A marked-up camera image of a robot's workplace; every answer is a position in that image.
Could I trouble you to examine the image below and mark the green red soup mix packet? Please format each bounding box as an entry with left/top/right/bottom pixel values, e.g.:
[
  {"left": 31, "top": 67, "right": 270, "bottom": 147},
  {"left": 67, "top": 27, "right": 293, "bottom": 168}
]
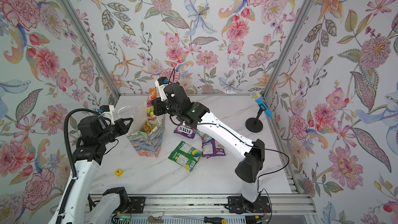
[{"left": 142, "top": 121, "right": 160, "bottom": 134}]

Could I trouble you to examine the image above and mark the floral paper gift bag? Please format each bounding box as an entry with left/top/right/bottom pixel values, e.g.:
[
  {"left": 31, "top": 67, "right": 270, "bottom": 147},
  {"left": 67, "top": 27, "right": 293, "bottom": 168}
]
[{"left": 117, "top": 103, "right": 165, "bottom": 157}]

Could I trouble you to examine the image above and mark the orange Fox's fruits candy bag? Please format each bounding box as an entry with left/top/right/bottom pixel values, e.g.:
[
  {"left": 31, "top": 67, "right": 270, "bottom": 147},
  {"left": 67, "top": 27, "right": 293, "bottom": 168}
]
[{"left": 146, "top": 88, "right": 157, "bottom": 121}]

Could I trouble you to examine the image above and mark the purple snack packet back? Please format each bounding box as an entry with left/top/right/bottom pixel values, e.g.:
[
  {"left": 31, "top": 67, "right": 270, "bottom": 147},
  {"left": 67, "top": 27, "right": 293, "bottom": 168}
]
[{"left": 202, "top": 139, "right": 226, "bottom": 158}]

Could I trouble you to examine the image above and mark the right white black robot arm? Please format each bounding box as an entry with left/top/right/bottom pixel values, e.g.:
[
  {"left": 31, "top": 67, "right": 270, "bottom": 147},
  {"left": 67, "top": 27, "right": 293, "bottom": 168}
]
[{"left": 152, "top": 77, "right": 265, "bottom": 203}]

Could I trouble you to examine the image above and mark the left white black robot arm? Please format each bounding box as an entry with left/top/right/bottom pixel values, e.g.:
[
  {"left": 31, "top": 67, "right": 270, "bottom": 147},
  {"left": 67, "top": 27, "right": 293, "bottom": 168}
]
[{"left": 50, "top": 115, "right": 133, "bottom": 224}]

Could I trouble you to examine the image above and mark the purple Fox's berries candy bag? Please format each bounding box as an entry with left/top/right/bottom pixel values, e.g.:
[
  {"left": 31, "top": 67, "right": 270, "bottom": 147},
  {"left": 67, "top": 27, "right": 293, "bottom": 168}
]
[{"left": 174, "top": 124, "right": 197, "bottom": 139}]

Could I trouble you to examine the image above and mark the green Fox's candy bag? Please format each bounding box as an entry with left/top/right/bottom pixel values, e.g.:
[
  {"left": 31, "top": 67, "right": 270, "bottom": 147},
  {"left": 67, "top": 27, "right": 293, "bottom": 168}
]
[{"left": 168, "top": 141, "right": 203, "bottom": 172}]

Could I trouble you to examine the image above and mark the small yellow cube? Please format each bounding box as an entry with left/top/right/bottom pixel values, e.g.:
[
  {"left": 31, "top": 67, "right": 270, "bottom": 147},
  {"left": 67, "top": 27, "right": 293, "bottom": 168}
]
[{"left": 115, "top": 169, "right": 123, "bottom": 177}]

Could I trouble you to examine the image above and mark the lower teal snack packet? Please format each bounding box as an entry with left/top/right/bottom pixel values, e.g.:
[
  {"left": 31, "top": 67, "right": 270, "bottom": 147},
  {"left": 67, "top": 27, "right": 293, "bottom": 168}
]
[{"left": 197, "top": 130, "right": 212, "bottom": 143}]

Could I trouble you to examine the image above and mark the blue microphone on stand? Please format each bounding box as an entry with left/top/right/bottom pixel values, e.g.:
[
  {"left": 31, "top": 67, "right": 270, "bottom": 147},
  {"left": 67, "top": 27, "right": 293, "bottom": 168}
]
[{"left": 245, "top": 91, "right": 273, "bottom": 133}]

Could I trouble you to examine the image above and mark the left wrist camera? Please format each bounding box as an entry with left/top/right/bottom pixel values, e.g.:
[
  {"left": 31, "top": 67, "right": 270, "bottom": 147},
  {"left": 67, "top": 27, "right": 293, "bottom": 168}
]
[{"left": 98, "top": 105, "right": 115, "bottom": 125}]

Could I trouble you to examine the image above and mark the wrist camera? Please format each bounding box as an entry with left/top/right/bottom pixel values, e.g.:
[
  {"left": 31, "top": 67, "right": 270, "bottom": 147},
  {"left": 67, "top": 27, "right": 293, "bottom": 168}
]
[
  {"left": 98, "top": 105, "right": 115, "bottom": 125},
  {"left": 155, "top": 77, "right": 169, "bottom": 101}
]

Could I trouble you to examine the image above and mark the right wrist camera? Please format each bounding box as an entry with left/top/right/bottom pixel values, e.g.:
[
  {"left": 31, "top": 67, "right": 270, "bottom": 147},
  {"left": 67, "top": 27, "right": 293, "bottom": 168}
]
[{"left": 155, "top": 77, "right": 169, "bottom": 101}]

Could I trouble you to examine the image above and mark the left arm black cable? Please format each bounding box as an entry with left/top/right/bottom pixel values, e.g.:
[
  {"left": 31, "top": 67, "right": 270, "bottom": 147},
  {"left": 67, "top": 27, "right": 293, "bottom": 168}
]
[{"left": 54, "top": 108, "right": 100, "bottom": 224}]

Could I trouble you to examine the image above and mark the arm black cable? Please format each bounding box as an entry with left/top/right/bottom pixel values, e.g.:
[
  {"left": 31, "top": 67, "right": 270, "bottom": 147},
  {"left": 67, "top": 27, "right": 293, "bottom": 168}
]
[
  {"left": 167, "top": 67, "right": 290, "bottom": 224},
  {"left": 54, "top": 108, "right": 100, "bottom": 224}
]

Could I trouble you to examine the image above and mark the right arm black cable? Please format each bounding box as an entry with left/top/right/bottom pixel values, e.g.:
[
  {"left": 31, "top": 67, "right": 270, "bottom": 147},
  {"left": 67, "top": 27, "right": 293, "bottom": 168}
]
[{"left": 167, "top": 67, "right": 290, "bottom": 224}]

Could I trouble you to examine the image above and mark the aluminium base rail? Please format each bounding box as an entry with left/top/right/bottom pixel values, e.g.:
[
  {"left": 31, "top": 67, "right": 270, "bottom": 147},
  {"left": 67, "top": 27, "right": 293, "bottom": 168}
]
[{"left": 129, "top": 192, "right": 316, "bottom": 216}]

